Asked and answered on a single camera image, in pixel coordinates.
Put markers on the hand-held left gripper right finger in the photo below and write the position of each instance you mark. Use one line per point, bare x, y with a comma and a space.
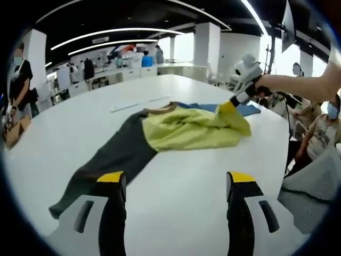
253, 221

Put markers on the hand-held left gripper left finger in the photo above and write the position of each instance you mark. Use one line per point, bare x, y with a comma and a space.
85, 221

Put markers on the ceiling light strip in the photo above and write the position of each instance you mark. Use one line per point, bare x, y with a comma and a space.
254, 16
112, 33
112, 44

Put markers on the white flat strip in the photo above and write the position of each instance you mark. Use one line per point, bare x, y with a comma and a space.
138, 103

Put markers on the grey mesh office chair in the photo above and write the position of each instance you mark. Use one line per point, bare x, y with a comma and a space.
314, 192

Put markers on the brown cardboard box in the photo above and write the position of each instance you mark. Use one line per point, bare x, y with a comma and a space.
17, 132

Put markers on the yellow grey blue garment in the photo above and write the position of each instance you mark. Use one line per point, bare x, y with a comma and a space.
186, 130

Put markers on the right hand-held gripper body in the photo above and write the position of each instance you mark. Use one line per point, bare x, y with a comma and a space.
249, 70

